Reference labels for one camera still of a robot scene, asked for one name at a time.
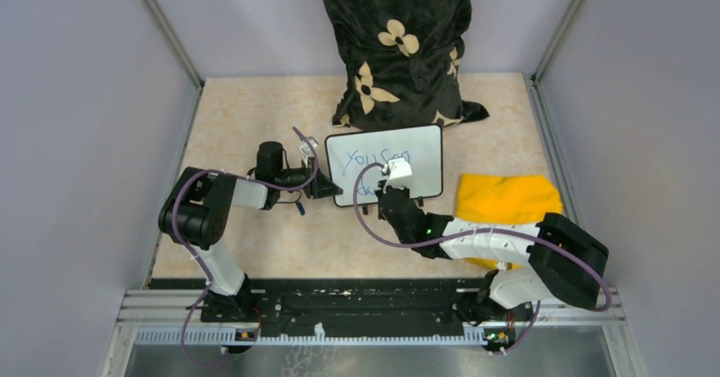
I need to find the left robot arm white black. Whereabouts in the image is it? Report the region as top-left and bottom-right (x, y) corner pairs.
(158, 138), (343, 323)

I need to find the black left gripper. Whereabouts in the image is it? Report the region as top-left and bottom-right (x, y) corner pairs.
(275, 155), (343, 199)

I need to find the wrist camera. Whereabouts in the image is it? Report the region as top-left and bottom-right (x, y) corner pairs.
(381, 157), (413, 189)
(298, 136), (318, 169)

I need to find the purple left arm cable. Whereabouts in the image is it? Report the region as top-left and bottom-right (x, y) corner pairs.
(170, 127), (321, 371)

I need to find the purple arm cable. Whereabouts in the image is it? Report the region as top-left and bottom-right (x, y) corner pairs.
(352, 162), (614, 357)
(170, 127), (321, 371)

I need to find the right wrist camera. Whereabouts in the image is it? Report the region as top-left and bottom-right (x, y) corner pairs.
(381, 157), (413, 189)

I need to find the yellow cloth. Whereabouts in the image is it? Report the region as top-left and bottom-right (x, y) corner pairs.
(453, 172), (565, 272)

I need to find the white toothed cable rail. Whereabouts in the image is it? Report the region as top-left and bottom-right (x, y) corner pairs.
(134, 324), (488, 346)

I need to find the white whiteboard black frame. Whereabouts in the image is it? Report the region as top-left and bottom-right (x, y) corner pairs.
(325, 125), (443, 207)

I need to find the black floral pillow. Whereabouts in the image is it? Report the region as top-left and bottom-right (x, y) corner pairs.
(322, 0), (489, 132)

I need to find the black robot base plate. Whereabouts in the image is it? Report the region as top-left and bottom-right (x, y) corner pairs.
(149, 277), (536, 339)

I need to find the aluminium frame post left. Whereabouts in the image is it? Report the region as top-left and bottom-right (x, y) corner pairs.
(141, 0), (205, 92)

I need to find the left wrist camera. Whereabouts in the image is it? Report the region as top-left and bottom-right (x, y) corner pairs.
(298, 136), (318, 169)

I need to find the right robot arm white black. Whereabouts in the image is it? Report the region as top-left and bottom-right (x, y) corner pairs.
(375, 181), (612, 319)

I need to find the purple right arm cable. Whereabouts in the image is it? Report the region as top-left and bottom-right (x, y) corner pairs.
(352, 162), (614, 357)

